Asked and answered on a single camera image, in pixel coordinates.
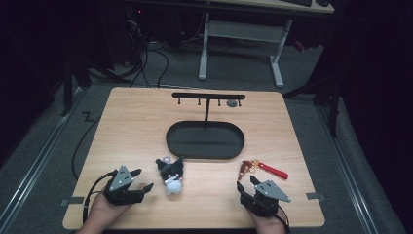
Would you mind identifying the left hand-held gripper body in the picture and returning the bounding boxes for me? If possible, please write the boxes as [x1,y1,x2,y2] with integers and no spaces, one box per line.
[103,164,146,207]

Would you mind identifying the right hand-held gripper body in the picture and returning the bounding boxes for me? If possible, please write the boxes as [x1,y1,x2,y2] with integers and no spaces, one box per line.
[240,179,292,218]

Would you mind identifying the red strap keychain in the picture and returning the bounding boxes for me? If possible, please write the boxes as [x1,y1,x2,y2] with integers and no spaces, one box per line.
[237,159,289,181]

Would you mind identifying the black and white plush keychain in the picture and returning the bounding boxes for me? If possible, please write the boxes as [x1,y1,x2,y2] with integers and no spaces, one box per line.
[155,155,185,197]

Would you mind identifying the black key rack with tray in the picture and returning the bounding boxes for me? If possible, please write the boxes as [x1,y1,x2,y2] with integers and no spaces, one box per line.
[165,92,246,161]

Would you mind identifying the person's right hand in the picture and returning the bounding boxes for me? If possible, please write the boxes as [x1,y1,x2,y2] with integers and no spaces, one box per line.
[246,208,289,234]

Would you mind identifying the person's left hand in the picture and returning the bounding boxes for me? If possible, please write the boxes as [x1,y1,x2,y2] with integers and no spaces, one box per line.
[77,195,131,234]

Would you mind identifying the grey tape strip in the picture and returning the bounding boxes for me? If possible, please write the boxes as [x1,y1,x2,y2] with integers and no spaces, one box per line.
[306,191,326,201]
[59,196,86,208]

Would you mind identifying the dark computer tower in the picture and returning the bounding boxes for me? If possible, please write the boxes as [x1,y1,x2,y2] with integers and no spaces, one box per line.
[126,5,149,67]

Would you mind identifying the white-framed desk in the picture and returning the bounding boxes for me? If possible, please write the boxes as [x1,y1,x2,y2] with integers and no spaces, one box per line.
[198,0,336,89]

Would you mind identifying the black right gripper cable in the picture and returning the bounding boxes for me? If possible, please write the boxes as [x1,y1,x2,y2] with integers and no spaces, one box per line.
[277,204,292,234]

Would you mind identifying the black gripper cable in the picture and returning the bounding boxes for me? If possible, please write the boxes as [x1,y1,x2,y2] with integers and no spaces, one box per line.
[82,170,119,225]
[277,204,292,234]

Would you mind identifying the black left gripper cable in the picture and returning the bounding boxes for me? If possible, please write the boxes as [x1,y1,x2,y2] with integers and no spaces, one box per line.
[82,170,119,225]

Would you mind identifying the black floor cable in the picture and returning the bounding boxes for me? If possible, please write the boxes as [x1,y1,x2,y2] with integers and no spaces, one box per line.
[71,116,102,181]

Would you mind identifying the metal floor rail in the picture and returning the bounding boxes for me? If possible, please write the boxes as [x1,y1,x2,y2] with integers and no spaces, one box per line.
[0,87,86,228]
[316,103,379,234]

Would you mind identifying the black stand frame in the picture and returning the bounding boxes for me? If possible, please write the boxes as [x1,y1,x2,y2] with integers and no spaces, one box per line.
[282,72,342,138]
[59,48,132,118]

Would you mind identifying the bundle of black floor cables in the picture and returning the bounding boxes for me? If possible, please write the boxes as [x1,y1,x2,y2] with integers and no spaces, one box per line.
[128,38,204,90]

